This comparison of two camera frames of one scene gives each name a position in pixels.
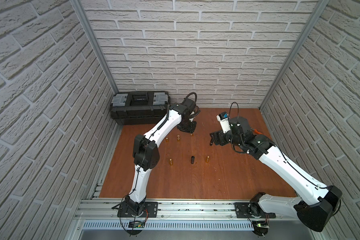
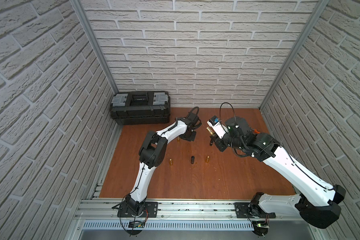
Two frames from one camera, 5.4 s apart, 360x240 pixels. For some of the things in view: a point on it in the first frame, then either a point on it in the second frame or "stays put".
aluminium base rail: [185, 209] stays put
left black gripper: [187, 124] → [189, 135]
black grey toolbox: [134, 107] stays put
